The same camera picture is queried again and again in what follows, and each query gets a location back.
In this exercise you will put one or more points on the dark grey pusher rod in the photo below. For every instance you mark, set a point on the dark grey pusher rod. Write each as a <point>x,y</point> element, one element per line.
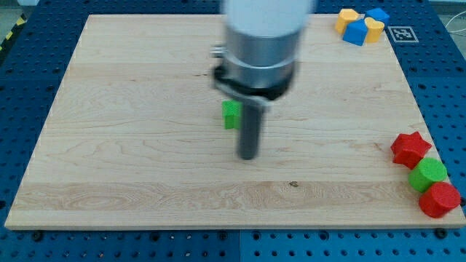
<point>250,130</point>

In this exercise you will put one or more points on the green star block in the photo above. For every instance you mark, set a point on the green star block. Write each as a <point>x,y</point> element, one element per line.
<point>231,113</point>

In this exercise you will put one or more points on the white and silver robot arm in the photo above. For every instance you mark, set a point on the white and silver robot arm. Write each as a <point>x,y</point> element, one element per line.
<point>258,58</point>

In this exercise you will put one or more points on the red star block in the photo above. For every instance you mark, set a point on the red star block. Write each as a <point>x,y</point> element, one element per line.
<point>409,149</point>

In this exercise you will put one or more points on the light wooden board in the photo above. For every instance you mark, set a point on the light wooden board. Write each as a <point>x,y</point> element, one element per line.
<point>135,138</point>

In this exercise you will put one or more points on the blue pentagon block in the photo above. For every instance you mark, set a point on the blue pentagon block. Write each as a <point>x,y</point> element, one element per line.
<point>356,32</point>

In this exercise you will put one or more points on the yellow hexagon block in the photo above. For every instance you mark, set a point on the yellow hexagon block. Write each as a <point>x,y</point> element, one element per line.
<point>345,17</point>

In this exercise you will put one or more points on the yellow heart block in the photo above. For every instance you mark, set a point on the yellow heart block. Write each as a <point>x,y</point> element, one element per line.
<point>374,30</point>

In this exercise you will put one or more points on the blue cube block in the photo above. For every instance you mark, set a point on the blue cube block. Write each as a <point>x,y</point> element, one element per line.
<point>378,14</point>

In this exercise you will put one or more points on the black and white fiducial tag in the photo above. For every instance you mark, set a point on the black and white fiducial tag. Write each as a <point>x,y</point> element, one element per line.
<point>403,34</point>

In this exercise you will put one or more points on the green cylinder block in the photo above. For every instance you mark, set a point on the green cylinder block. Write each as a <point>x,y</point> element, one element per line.
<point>427,172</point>

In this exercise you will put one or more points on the red cylinder block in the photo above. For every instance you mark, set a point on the red cylinder block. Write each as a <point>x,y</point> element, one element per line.
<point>439,199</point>

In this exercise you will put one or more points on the yellow and black hazard tape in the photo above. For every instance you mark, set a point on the yellow and black hazard tape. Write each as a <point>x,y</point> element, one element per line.
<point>11,37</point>

